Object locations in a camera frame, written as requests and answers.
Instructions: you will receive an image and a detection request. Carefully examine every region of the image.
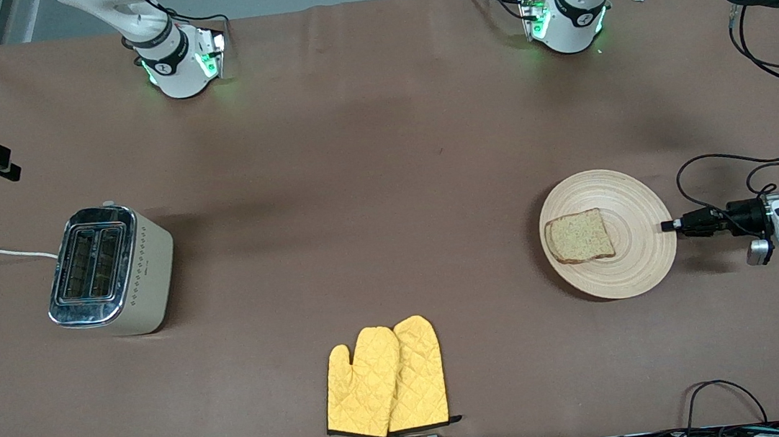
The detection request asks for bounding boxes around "black right arm base cable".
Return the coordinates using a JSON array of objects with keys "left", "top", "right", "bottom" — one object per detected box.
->
[{"left": 161, "top": 1, "right": 233, "bottom": 37}]

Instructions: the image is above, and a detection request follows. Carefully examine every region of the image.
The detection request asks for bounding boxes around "beige chrome two-slot toaster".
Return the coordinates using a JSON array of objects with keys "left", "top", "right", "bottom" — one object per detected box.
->
[{"left": 37, "top": 194, "right": 184, "bottom": 346}]

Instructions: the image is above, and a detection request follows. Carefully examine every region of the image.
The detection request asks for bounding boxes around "yellow quilted oven mitt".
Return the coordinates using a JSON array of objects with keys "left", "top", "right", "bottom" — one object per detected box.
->
[
  {"left": 317, "top": 323, "right": 411, "bottom": 437},
  {"left": 376, "top": 310, "right": 464, "bottom": 435}
]

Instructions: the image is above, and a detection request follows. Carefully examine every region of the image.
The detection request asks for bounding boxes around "black left arm wrist cable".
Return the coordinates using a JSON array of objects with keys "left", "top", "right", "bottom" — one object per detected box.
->
[{"left": 657, "top": 0, "right": 779, "bottom": 248}]

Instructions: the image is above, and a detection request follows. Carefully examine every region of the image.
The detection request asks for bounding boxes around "black looped cable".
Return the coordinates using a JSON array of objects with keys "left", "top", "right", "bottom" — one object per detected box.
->
[{"left": 681, "top": 374, "right": 770, "bottom": 433}]

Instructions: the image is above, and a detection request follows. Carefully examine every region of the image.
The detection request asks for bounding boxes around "round light wooden plate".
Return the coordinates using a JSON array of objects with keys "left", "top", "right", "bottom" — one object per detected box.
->
[{"left": 533, "top": 161, "right": 683, "bottom": 307}]

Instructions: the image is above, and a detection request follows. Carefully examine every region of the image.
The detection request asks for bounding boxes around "brown bread toast slice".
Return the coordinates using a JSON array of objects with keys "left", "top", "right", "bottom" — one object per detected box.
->
[{"left": 542, "top": 206, "right": 618, "bottom": 268}]

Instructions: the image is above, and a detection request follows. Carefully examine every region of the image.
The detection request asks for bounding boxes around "brown table cover cloth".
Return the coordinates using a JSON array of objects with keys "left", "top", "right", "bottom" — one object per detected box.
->
[{"left": 0, "top": 0, "right": 779, "bottom": 437}]

